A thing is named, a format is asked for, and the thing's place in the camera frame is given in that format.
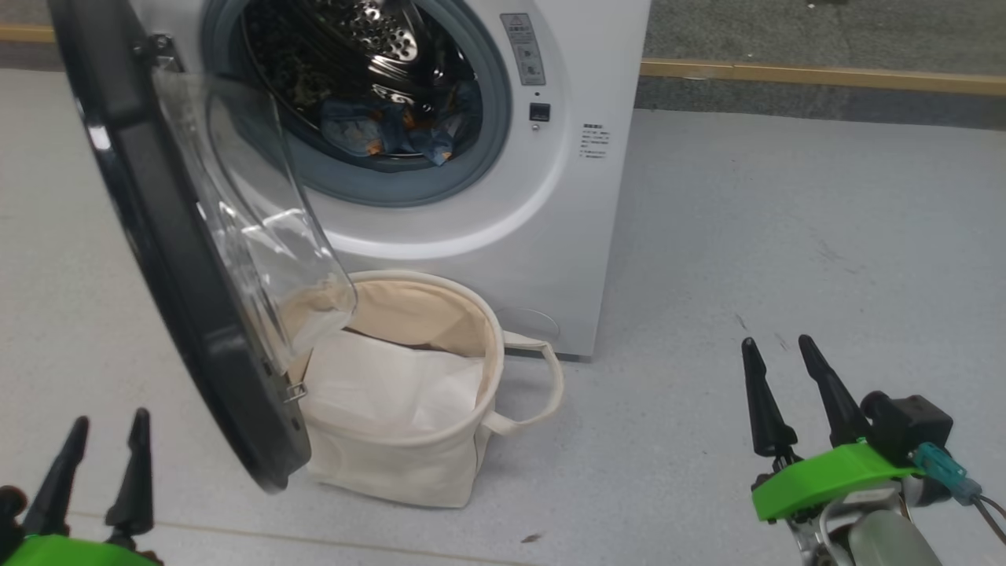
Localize white cloth basket liner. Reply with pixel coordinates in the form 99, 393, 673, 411
303, 329, 486, 439

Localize cream canvas laundry basket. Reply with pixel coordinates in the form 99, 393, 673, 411
279, 270, 564, 509

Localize metal door hinge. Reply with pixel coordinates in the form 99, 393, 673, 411
134, 33, 185, 75

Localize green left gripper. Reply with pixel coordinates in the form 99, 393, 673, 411
0, 408, 162, 566

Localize white front-load washing machine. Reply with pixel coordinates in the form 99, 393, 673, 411
130, 0, 652, 362

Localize grey warning sticker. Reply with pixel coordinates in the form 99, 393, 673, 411
501, 12, 547, 86

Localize teal plug black cable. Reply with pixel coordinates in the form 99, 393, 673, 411
912, 442, 1006, 545

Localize black glass washing machine door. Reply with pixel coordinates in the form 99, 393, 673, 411
47, 0, 358, 494

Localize white round filter cover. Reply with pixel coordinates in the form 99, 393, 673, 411
503, 307, 560, 343

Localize steel perforated drum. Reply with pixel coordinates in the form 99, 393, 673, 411
242, 0, 482, 167

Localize blue bear-print clothes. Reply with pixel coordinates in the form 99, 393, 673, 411
318, 79, 482, 167

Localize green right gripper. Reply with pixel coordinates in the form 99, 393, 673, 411
741, 334, 924, 566

